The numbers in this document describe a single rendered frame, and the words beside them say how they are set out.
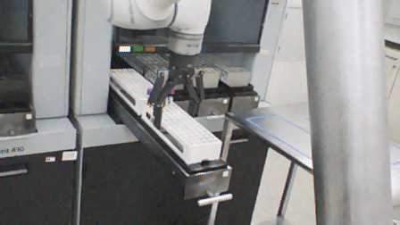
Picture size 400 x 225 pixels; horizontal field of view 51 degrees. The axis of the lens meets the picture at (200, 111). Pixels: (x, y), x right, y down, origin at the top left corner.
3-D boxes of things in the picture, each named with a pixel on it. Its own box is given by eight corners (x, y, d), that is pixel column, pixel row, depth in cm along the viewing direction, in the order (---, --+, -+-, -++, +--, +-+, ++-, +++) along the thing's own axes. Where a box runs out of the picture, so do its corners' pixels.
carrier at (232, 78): (245, 84, 175) (248, 70, 173) (248, 86, 174) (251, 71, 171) (222, 85, 169) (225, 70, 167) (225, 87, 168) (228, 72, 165)
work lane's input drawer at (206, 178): (96, 99, 158) (98, 76, 155) (130, 96, 166) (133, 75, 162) (192, 210, 103) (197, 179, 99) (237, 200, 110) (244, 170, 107)
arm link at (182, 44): (210, 35, 110) (206, 57, 113) (193, 27, 117) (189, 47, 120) (179, 35, 106) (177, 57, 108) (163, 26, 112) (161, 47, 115)
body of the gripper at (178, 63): (176, 55, 108) (171, 89, 112) (204, 55, 113) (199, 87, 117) (163, 47, 114) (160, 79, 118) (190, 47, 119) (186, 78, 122)
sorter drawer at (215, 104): (128, 62, 209) (129, 44, 205) (153, 61, 216) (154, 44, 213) (203, 122, 153) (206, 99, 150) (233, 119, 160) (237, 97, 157)
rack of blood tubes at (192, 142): (140, 120, 130) (142, 102, 127) (169, 118, 135) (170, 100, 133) (187, 169, 107) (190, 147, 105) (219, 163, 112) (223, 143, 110)
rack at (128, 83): (106, 85, 154) (107, 69, 152) (131, 84, 159) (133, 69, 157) (137, 118, 131) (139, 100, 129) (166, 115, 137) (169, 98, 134)
